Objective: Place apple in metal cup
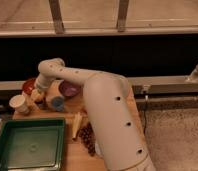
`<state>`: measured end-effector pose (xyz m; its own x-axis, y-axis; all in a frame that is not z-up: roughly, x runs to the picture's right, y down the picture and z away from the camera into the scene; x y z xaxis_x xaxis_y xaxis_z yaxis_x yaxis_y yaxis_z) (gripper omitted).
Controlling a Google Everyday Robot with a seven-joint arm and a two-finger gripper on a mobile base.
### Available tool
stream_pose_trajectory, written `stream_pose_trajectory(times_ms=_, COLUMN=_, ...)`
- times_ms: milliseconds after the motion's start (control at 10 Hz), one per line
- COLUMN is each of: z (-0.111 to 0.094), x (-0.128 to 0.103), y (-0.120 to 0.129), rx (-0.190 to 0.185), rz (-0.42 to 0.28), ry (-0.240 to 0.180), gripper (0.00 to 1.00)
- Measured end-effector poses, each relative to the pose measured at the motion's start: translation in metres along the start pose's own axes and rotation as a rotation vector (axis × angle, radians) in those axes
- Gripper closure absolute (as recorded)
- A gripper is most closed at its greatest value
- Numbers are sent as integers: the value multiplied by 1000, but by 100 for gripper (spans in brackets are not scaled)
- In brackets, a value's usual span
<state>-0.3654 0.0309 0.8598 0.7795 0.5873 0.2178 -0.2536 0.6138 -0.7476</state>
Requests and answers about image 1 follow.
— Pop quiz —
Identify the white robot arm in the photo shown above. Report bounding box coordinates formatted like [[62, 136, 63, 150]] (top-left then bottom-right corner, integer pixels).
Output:
[[35, 58, 156, 171]]

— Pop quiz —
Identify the white paper cup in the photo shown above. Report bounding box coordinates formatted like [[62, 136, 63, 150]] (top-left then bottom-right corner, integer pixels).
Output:
[[9, 95, 29, 114]]

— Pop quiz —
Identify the blue cup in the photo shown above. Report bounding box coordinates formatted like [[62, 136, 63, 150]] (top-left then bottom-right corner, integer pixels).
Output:
[[51, 96, 64, 112]]

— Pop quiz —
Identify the red bowl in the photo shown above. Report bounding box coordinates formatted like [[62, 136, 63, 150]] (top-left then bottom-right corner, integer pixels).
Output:
[[22, 78, 36, 95]]

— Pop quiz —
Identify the purple bowl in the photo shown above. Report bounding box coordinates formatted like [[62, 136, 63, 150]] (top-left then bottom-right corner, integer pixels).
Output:
[[58, 81, 81, 97]]

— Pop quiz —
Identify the yellow corn cob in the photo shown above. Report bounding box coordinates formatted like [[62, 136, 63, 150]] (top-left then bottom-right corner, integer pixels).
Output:
[[72, 113, 82, 139]]

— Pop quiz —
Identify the green plastic tray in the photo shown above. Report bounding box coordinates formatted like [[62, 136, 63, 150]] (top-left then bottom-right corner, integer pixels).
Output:
[[0, 119, 66, 171]]

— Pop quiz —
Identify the purple grape bunch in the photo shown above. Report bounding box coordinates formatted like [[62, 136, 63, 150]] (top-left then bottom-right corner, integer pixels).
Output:
[[79, 123, 95, 156]]

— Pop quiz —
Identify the metal rail frame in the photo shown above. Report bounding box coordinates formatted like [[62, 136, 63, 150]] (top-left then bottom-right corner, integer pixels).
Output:
[[0, 58, 198, 106]]

